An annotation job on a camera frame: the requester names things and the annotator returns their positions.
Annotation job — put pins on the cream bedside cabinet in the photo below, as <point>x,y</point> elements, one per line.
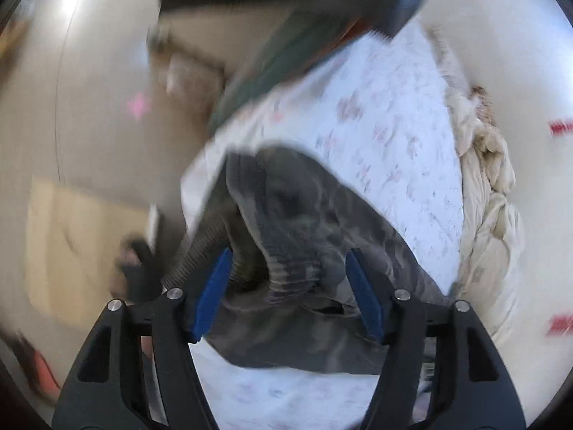
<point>188,76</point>

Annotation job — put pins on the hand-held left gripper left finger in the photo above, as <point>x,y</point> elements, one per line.
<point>214,287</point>

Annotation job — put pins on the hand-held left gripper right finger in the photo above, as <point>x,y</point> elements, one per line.
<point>363,293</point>

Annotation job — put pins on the floral white bed sheet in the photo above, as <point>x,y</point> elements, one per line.
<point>385,112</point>

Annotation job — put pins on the red wall decoration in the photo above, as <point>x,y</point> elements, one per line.
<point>562,127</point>
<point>560,325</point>

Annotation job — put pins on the camouflage pants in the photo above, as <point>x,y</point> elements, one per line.
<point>309,242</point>

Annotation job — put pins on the cream duvet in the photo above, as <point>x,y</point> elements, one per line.
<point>488,228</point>

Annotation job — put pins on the light wooden board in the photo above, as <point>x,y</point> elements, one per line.
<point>76,242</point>

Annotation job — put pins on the teal bed end board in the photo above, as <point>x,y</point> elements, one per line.
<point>286,58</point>

